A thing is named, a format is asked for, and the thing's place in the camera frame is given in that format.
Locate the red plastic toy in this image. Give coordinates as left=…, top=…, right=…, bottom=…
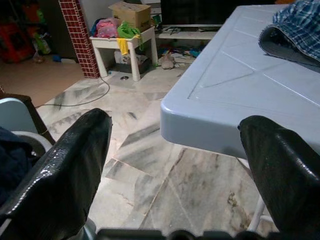
left=0, top=22, right=35, bottom=64

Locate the pale grey plastic stool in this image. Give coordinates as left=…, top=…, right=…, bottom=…
left=0, top=97, right=27, bottom=131

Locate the green snack bag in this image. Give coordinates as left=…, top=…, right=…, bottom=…
left=33, top=32, right=52, bottom=56

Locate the black television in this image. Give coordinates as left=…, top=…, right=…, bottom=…
left=159, top=0, right=242, bottom=26

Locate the black box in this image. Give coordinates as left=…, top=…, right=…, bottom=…
left=113, top=49, right=154, bottom=75

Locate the brown cardboard box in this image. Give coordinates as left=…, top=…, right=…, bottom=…
left=108, top=0, right=152, bottom=33

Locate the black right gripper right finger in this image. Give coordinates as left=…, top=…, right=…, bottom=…
left=237, top=114, right=320, bottom=236

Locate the grey plush toy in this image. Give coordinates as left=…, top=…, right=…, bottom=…
left=159, top=51, right=177, bottom=70

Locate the grey round laundry basket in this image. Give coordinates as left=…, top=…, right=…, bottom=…
left=9, top=130, right=55, bottom=158

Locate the blue plaid garment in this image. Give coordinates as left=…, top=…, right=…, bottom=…
left=258, top=0, right=320, bottom=68

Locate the bright green bag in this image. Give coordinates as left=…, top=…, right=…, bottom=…
left=116, top=21, right=143, bottom=51

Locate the red brick pattern pillar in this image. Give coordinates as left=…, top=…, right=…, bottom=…
left=58, top=0, right=99, bottom=80

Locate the small white side table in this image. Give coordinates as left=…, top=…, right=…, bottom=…
left=89, top=25, right=159, bottom=83

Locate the pink bag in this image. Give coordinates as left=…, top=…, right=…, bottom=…
left=95, top=17, right=121, bottom=39

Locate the navy blue garment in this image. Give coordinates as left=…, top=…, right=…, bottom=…
left=0, top=126, right=41, bottom=208

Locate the small yellow cloth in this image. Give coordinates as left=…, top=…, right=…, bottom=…
left=115, top=37, right=130, bottom=56

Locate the thin floor cable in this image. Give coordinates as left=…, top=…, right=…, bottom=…
left=34, top=74, right=111, bottom=110

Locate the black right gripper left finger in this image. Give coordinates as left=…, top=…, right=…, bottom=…
left=0, top=107, right=114, bottom=240

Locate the low white tv bench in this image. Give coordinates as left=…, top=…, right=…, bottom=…
left=153, top=23, right=224, bottom=41

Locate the white plastic folding table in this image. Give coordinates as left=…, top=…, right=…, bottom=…
left=159, top=4, right=320, bottom=235

